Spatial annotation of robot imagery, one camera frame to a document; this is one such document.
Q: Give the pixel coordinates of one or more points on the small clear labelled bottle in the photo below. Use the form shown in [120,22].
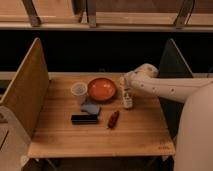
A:
[126,96]

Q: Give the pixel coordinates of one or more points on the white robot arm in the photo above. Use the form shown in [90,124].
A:
[194,146]

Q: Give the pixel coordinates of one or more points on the orange bowl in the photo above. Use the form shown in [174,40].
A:
[101,89]

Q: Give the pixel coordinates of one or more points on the blue sponge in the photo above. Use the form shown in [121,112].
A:
[90,108]

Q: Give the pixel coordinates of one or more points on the clear plastic cup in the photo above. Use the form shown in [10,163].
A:
[79,91]

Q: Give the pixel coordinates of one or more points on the dark red chili pepper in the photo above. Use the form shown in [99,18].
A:
[113,119]

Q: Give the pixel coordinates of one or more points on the black rectangular box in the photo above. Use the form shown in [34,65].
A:
[84,119]

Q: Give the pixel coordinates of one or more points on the right dark side panel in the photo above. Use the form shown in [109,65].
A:
[173,65]

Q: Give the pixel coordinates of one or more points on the left wooden side panel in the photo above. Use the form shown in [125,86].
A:
[23,98]

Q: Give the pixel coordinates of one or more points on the wooden shelf rail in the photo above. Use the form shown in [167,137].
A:
[108,15]

